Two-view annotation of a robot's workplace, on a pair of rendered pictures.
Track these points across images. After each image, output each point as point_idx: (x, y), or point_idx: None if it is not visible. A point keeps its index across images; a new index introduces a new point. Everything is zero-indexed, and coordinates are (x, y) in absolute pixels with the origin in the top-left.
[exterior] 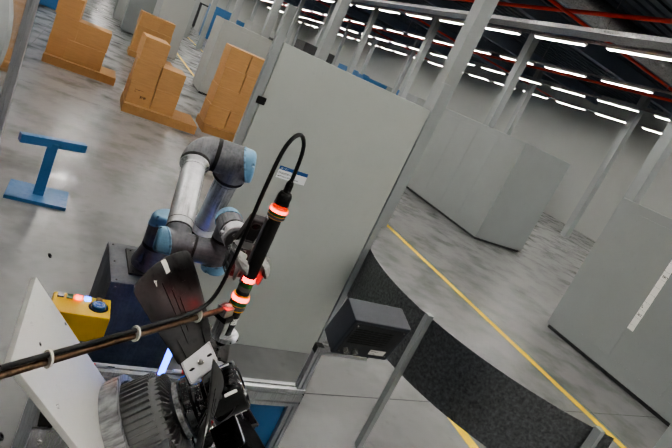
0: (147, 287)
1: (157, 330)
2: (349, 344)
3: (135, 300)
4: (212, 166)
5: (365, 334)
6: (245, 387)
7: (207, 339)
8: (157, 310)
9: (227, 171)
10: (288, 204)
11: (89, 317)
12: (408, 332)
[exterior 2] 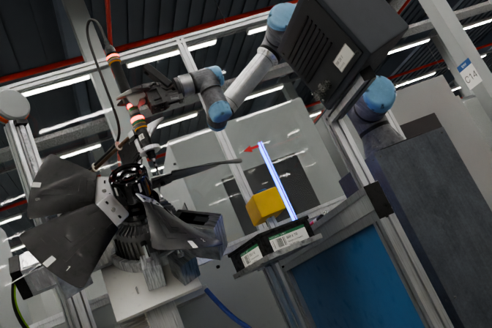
0: (124, 146)
1: (100, 162)
2: (315, 82)
3: (356, 188)
4: (271, 45)
5: (299, 53)
6: (139, 177)
7: (138, 158)
8: (125, 155)
9: (273, 38)
10: (106, 52)
11: (250, 200)
12: None
